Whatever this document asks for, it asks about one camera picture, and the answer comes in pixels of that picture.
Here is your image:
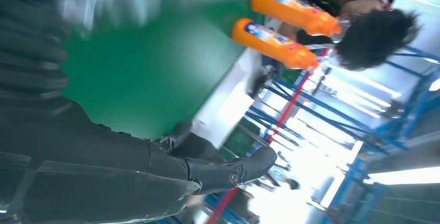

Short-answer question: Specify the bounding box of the green plastic crate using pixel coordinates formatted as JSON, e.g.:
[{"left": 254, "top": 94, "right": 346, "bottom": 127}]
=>
[
  {"left": 223, "top": 119, "right": 264, "bottom": 158},
  {"left": 281, "top": 67, "right": 304, "bottom": 83}
]

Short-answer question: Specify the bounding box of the red metal bar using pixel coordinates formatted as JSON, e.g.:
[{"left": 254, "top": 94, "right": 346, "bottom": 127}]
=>
[{"left": 206, "top": 71, "right": 312, "bottom": 224}]

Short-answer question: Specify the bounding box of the long ceiling light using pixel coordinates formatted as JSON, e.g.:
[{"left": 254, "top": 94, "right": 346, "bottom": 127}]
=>
[{"left": 363, "top": 165, "right": 440, "bottom": 186}]

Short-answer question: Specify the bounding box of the person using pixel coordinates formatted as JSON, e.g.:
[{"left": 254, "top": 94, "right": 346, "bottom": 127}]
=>
[{"left": 278, "top": 0, "right": 422, "bottom": 72}]

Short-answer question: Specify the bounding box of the blue metal rack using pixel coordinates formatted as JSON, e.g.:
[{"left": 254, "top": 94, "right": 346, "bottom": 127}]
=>
[{"left": 202, "top": 45, "right": 440, "bottom": 224}]

